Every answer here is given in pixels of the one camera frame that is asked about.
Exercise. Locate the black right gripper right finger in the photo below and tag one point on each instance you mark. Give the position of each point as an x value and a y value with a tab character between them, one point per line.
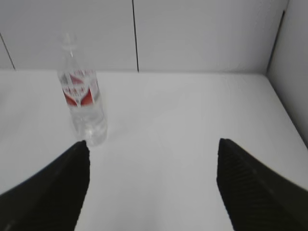
257	198

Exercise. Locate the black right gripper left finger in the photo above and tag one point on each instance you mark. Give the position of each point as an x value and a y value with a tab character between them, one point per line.
52	199

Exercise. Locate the clear Wahaha water bottle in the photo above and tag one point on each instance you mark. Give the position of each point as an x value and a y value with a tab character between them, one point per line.
81	91

